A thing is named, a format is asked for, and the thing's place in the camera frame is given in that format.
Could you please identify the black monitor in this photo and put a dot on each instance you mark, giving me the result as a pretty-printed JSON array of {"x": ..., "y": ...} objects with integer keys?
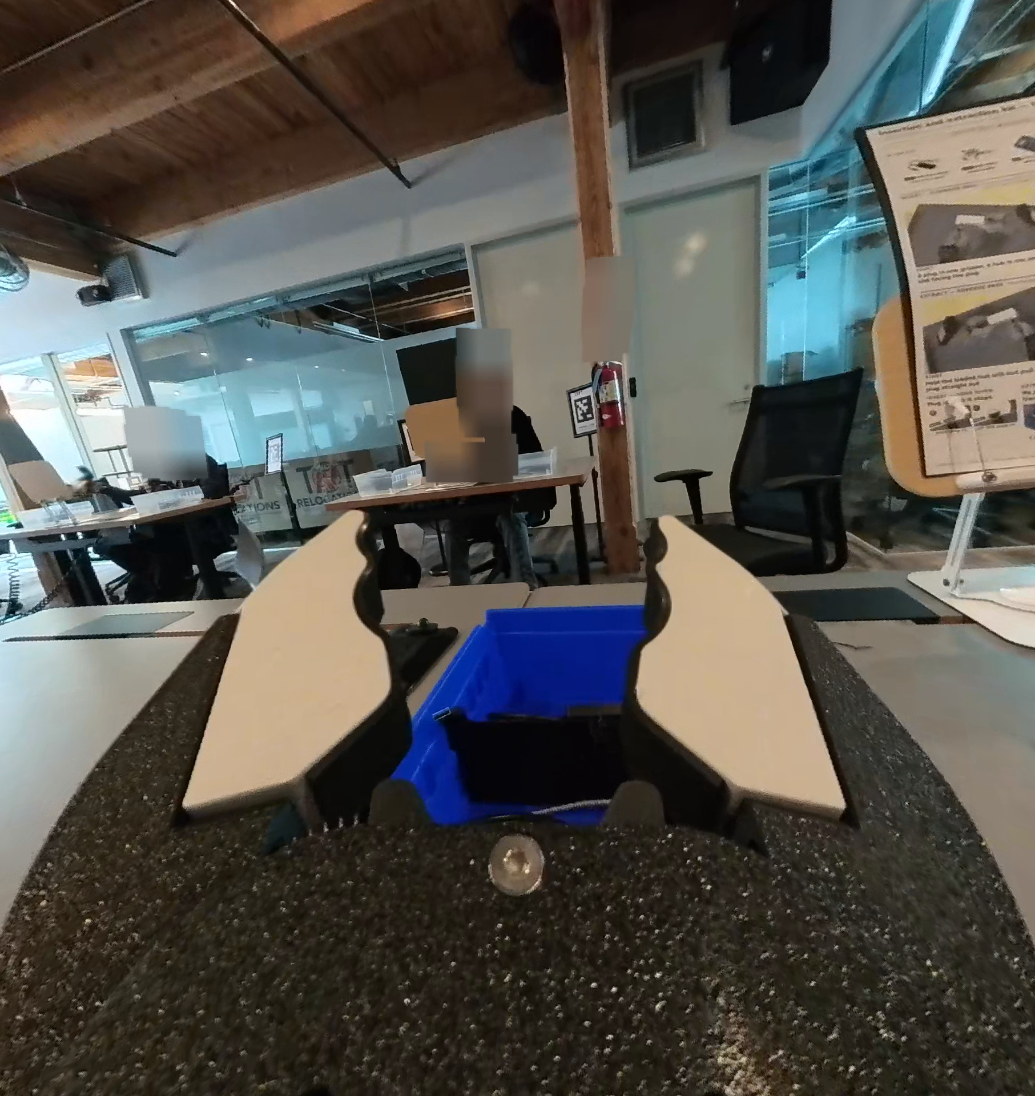
[{"x": 423, "y": 368}]

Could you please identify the wooden post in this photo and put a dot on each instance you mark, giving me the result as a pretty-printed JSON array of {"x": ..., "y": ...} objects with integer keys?
[{"x": 590, "y": 171}]

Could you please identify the metal wall vent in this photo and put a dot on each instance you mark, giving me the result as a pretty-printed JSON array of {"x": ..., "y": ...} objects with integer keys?
[{"x": 664, "y": 111}]

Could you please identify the wooden board acrylic stand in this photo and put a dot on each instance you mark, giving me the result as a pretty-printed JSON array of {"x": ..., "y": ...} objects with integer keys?
[{"x": 431, "y": 424}]

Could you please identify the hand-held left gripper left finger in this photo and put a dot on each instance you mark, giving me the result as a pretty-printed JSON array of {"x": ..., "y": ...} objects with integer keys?
[{"x": 303, "y": 685}]

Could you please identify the small wall vent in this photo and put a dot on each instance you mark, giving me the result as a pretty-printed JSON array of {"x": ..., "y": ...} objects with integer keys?
[{"x": 125, "y": 278}]

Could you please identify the black bin divider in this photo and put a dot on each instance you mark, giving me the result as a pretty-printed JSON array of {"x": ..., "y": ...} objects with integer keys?
[{"x": 534, "y": 753}]

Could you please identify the blue plastic bin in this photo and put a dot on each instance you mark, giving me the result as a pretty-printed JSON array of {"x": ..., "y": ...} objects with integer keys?
[{"x": 551, "y": 659}]

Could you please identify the black office chair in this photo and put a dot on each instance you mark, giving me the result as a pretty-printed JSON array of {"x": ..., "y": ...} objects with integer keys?
[{"x": 791, "y": 445}]

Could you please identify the black wall speaker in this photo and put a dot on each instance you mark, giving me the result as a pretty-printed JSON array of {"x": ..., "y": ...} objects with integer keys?
[{"x": 778, "y": 60}]

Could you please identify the wooden desk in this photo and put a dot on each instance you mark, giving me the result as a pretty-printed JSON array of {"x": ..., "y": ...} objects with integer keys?
[
  {"x": 560, "y": 478},
  {"x": 183, "y": 507}
]

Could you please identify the clear plastic tray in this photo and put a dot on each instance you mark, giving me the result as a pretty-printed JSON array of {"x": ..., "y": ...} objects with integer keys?
[{"x": 389, "y": 484}]

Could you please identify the white door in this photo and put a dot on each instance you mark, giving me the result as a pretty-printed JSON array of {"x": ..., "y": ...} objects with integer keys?
[{"x": 688, "y": 342}]

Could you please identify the clear plastic bin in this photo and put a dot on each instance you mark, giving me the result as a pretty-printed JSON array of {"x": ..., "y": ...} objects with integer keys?
[{"x": 536, "y": 464}]

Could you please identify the printed moving box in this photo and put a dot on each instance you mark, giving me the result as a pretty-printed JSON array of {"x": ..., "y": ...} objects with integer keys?
[
  {"x": 259, "y": 505},
  {"x": 325, "y": 497}
]

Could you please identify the black flat pad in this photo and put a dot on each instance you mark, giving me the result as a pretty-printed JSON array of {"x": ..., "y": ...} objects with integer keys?
[{"x": 860, "y": 604}]

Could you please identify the red fire extinguisher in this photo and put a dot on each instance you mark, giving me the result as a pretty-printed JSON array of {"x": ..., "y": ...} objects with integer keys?
[{"x": 611, "y": 402}]

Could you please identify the black ceiling pipe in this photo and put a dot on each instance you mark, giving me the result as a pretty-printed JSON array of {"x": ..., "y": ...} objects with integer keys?
[{"x": 307, "y": 86}]

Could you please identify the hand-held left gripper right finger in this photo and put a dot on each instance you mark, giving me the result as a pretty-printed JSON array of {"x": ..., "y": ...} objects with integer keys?
[{"x": 723, "y": 685}]

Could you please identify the black desk grommet cover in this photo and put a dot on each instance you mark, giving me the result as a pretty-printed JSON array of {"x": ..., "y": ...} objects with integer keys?
[{"x": 115, "y": 623}]

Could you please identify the black-white tag sign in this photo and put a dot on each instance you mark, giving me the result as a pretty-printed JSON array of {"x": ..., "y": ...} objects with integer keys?
[
  {"x": 582, "y": 411},
  {"x": 274, "y": 454}
]

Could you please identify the black pouch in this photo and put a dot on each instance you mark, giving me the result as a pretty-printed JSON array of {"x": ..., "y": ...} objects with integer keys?
[{"x": 414, "y": 659}]

